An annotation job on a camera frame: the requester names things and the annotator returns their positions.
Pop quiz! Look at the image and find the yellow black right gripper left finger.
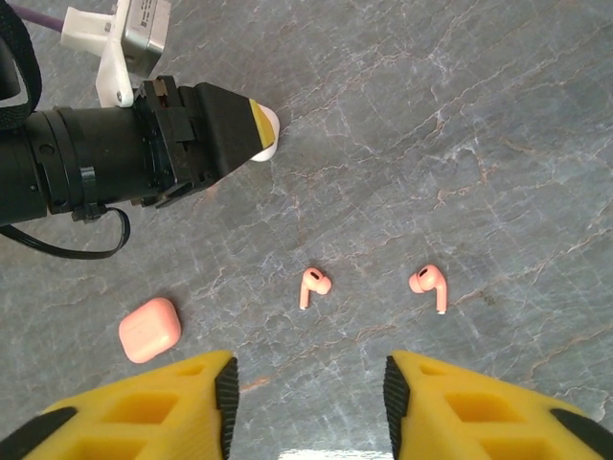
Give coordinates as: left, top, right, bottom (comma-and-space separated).
0, 349, 240, 460

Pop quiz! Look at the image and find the pink wireless earbud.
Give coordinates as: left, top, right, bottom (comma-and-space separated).
299, 266, 333, 311
408, 264, 449, 316

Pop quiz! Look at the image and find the pink earbud charging case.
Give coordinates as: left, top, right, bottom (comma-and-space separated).
118, 296, 184, 365

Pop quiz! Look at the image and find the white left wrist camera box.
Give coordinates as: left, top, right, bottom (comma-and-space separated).
59, 0, 172, 109

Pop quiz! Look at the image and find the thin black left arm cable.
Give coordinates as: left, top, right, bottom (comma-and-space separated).
0, 206, 132, 262

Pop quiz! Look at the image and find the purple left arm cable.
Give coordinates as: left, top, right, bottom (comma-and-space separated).
7, 0, 66, 34

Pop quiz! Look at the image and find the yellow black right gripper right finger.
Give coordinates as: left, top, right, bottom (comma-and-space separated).
382, 349, 613, 460

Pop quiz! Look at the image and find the black fabric strap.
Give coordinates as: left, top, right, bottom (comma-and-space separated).
0, 0, 43, 131

